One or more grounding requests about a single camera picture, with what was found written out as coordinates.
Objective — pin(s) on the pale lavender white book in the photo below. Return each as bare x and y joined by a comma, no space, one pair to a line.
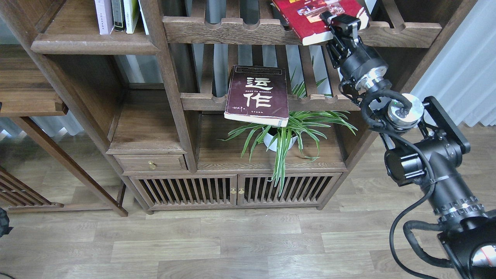
104,11

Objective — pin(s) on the brass drawer knob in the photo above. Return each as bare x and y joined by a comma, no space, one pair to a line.
152,165

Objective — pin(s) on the dark maroon book white characters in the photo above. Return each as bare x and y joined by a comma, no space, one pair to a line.
258,94

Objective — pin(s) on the wooden side table left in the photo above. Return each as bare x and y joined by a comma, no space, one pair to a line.
25,92

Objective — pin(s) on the red book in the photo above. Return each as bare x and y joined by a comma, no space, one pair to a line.
304,16

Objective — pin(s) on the white plant pot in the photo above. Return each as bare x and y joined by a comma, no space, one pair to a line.
271,142

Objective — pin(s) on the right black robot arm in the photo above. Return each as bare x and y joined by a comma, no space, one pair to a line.
423,147

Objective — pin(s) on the white pleated curtain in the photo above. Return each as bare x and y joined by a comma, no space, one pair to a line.
463,76

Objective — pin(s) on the dark wooden bookshelf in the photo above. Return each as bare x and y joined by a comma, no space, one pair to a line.
153,98

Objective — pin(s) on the white green upright book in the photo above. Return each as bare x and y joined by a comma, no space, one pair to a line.
131,13

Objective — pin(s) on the dark green upright book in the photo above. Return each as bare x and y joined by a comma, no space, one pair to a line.
118,15

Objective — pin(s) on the green spider plant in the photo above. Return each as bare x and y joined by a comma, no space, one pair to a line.
301,123

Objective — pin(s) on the thin white upright book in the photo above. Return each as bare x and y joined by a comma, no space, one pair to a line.
143,18

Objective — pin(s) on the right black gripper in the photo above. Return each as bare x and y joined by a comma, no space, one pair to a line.
359,64

